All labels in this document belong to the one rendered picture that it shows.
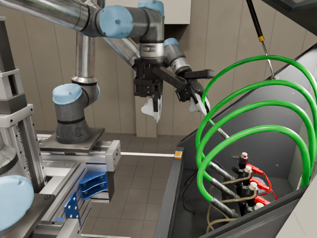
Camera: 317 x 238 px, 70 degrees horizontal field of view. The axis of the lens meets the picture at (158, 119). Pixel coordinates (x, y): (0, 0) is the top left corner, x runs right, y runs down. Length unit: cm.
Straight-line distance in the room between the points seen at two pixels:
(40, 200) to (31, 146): 25
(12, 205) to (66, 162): 62
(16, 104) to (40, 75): 290
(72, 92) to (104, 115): 254
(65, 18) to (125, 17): 15
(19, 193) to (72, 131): 57
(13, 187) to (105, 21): 41
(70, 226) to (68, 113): 47
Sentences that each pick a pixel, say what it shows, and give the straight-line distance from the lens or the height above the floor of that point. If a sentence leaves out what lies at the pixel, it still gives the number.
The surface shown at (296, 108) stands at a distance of 60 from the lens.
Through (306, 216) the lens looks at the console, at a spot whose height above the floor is 123.
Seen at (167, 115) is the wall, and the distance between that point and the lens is 335.
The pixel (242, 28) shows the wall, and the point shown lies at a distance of 323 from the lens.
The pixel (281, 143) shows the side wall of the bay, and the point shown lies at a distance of 118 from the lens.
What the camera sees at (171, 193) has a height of 95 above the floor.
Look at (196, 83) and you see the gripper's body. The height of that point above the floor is 130.
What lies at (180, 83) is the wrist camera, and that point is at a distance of 70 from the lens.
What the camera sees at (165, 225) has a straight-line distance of 75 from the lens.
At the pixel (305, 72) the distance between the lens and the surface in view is 78.
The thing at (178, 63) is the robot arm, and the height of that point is 137.
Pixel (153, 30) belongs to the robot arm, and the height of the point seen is 149.
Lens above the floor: 150
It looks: 22 degrees down
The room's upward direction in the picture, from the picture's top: straight up
